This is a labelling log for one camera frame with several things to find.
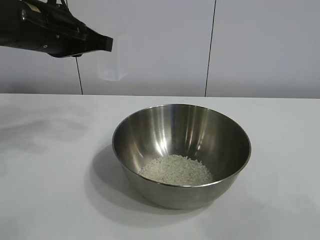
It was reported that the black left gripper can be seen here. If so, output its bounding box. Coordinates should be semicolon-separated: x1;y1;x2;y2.
0;0;114;59

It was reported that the clear plastic measuring cup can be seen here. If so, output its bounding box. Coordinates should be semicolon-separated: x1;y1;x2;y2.
96;32;129;81

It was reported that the white uncooked rice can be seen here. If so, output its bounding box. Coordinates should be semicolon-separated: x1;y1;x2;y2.
138;154;215;186

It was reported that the stainless steel mixing bowl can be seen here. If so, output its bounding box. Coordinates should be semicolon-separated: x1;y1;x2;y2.
111;103;252;210

